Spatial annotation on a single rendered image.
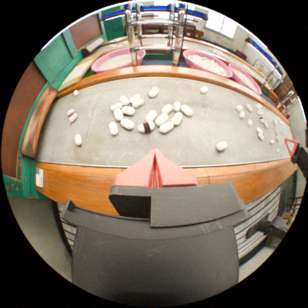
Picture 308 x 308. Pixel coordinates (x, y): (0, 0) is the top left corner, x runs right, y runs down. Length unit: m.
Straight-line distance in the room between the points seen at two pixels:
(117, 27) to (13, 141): 2.75
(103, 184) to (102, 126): 0.15
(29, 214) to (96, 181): 1.30
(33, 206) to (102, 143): 1.31
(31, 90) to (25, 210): 1.15
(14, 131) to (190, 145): 0.60
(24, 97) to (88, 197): 0.47
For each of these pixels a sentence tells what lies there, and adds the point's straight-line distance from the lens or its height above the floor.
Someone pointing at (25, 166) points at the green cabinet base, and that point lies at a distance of 0.50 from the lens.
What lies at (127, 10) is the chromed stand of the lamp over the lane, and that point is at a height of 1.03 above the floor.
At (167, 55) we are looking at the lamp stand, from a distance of 0.69.
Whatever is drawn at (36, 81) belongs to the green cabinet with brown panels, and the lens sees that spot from 0.58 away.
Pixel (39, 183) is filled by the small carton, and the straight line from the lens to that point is 0.43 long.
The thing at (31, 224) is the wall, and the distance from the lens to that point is 1.49.
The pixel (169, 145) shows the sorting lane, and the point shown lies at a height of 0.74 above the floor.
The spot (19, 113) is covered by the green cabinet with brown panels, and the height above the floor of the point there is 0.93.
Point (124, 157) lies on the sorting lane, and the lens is 0.25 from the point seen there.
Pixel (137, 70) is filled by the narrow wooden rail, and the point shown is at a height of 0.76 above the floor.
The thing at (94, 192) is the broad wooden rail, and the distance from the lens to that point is 0.25.
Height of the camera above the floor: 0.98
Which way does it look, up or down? 76 degrees down
